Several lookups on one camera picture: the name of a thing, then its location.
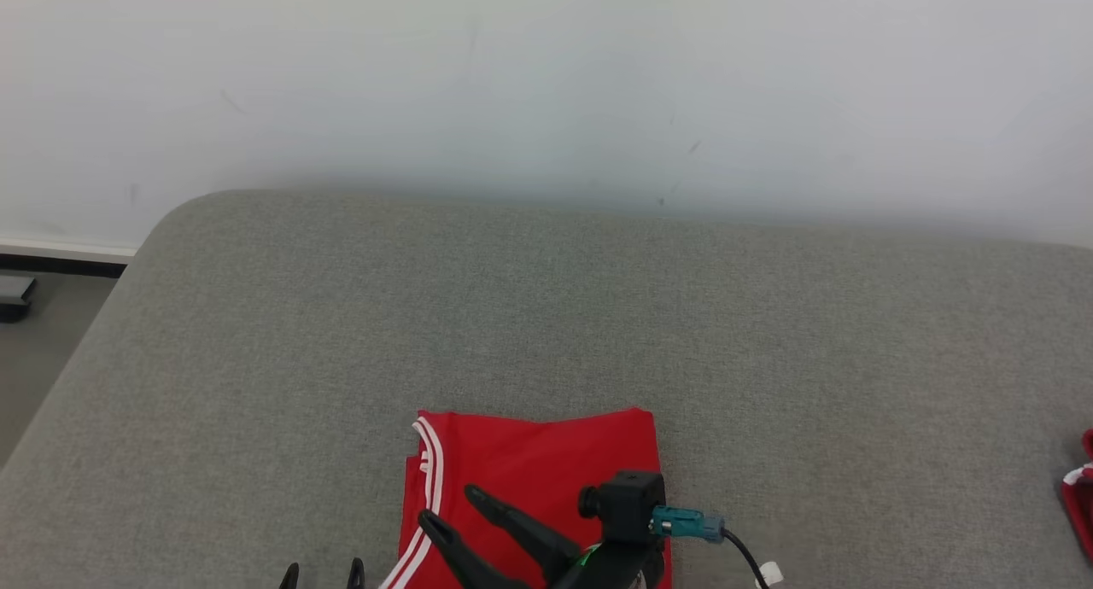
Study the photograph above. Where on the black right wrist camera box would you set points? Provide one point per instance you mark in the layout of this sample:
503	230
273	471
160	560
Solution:
632	504

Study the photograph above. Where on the red shorts with white stripe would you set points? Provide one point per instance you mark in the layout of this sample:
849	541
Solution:
1083	512

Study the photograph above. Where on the red jersey with number 23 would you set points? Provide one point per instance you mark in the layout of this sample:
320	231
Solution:
529	461

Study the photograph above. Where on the dark grey floor block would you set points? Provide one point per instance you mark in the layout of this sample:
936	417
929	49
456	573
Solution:
13	297

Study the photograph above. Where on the white and black baseboard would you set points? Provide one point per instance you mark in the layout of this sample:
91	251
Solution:
60	260

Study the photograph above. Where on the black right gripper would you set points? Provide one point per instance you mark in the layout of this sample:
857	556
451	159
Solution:
619	568

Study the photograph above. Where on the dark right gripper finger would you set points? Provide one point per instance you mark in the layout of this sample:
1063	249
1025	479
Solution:
289	579
356	576

